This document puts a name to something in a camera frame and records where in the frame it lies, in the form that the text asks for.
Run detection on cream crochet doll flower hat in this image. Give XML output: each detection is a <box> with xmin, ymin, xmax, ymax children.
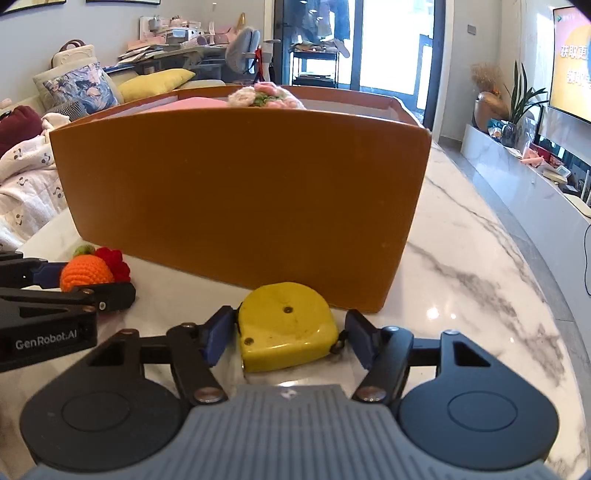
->
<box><xmin>226</xmin><ymin>82</ymin><xmax>306</xmax><ymax>110</ymax></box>

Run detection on sliding glass door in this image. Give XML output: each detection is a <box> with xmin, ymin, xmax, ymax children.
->
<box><xmin>272</xmin><ymin>0</ymin><xmax>446</xmax><ymax>134</ymax></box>

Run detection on television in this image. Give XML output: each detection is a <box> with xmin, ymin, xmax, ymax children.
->
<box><xmin>549</xmin><ymin>4</ymin><xmax>591</xmax><ymax>123</ymax></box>

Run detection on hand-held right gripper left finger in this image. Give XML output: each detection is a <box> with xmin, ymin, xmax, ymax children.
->
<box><xmin>85</xmin><ymin>305</ymin><xmax>237</xmax><ymax>406</ymax></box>

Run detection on gold vase dried flowers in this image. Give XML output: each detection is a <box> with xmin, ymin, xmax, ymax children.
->
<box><xmin>470</xmin><ymin>62</ymin><xmax>511</xmax><ymax>132</ymax></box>

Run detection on red crochet fruit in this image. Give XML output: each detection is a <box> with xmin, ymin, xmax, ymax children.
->
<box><xmin>95</xmin><ymin>248</ymin><xmax>132</xmax><ymax>283</ymax></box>

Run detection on dark red pillow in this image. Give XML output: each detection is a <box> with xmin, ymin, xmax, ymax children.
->
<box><xmin>0</xmin><ymin>105</ymin><xmax>44</xmax><ymax>146</ymax></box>

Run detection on framed wall picture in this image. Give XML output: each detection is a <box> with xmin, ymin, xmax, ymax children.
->
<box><xmin>0</xmin><ymin>0</ymin><xmax>65</xmax><ymax>16</ymax></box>

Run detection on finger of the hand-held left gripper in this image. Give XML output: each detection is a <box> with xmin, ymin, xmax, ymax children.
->
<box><xmin>0</xmin><ymin>281</ymin><xmax>137</xmax><ymax>334</ymax></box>
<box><xmin>0</xmin><ymin>251</ymin><xmax>61</xmax><ymax>289</ymax></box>

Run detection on black cable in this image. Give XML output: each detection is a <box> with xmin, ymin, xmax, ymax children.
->
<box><xmin>583</xmin><ymin>222</ymin><xmax>591</xmax><ymax>296</ymax></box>

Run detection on grey office chair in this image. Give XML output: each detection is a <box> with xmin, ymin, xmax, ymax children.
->
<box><xmin>225</xmin><ymin>27</ymin><xmax>262</xmax><ymax>86</ymax></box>

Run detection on grey sofa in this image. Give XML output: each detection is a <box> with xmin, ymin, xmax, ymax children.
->
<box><xmin>28</xmin><ymin>69</ymin><xmax>227</xmax><ymax>125</ymax></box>

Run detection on cluttered desk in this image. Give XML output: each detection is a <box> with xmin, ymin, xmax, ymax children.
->
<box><xmin>117</xmin><ymin>16</ymin><xmax>252</xmax><ymax>77</ymax></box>

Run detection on black metal rack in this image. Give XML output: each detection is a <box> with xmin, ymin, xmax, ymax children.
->
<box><xmin>290</xmin><ymin>39</ymin><xmax>340</xmax><ymax>88</ymax></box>

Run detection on grey checked cushion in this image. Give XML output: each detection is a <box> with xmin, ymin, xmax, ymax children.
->
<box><xmin>46</xmin><ymin>100</ymin><xmax>88</xmax><ymax>121</ymax></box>

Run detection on white panda print blanket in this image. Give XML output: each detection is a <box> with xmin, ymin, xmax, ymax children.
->
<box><xmin>0</xmin><ymin>113</ymin><xmax>70</xmax><ymax>252</ymax></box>

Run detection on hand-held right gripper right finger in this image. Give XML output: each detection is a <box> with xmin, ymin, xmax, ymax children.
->
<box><xmin>344</xmin><ymin>308</ymin><xmax>495</xmax><ymax>404</ymax></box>

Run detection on yellow tape measure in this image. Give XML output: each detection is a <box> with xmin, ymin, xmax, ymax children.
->
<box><xmin>238</xmin><ymin>281</ymin><xmax>349</xmax><ymax>374</ymax></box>

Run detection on blue floral pillow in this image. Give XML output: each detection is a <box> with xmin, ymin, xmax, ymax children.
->
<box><xmin>42</xmin><ymin>62</ymin><xmax>120</xmax><ymax>112</ymax></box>

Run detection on orange storage box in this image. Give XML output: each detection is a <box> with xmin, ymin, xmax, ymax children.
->
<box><xmin>48</xmin><ymin>84</ymin><xmax>432</xmax><ymax>315</ymax></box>

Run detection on green potted plant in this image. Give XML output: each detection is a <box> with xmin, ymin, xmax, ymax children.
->
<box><xmin>501</xmin><ymin>60</ymin><xmax>550</xmax><ymax>148</ymax></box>

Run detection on pink box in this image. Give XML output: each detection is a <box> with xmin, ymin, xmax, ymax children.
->
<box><xmin>175</xmin><ymin>96</ymin><xmax>232</xmax><ymax>109</ymax></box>

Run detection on white marble tv cabinet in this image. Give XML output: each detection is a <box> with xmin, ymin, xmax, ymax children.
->
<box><xmin>462</xmin><ymin>124</ymin><xmax>591</xmax><ymax>296</ymax></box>

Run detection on cream bear-ear chair back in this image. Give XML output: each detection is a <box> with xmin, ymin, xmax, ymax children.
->
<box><xmin>51</xmin><ymin>41</ymin><xmax>100</xmax><ymax>70</ymax></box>

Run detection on orange crochet fruit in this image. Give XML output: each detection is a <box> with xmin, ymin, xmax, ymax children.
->
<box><xmin>60</xmin><ymin>246</ymin><xmax>115</xmax><ymax>292</ymax></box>

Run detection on yellow pillow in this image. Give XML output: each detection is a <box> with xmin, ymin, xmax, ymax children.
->
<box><xmin>117</xmin><ymin>68</ymin><xmax>197</xmax><ymax>103</ymax></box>

